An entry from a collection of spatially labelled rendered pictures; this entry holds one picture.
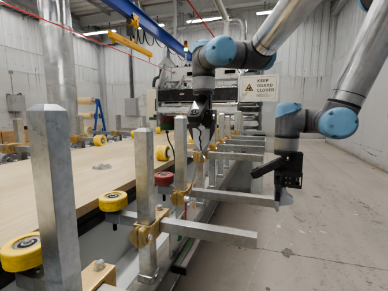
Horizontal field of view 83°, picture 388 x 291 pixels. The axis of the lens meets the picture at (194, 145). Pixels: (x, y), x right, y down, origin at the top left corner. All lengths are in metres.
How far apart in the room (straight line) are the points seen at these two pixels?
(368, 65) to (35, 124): 0.64
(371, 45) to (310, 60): 8.97
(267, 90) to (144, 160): 2.57
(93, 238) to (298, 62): 9.22
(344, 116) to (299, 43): 9.13
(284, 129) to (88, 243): 0.69
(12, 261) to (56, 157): 0.24
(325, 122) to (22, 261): 0.67
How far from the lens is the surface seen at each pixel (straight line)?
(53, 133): 0.35
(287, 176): 0.78
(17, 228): 0.64
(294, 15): 0.62
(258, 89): 3.01
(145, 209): 0.59
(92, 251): 0.81
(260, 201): 0.82
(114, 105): 11.50
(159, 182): 0.87
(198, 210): 1.07
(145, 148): 0.55
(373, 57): 0.65
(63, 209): 0.38
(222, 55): 0.63
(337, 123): 0.61
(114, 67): 11.61
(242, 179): 3.31
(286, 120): 0.73
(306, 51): 9.67
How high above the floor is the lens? 1.15
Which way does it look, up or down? 9 degrees down
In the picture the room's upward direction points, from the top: straight up
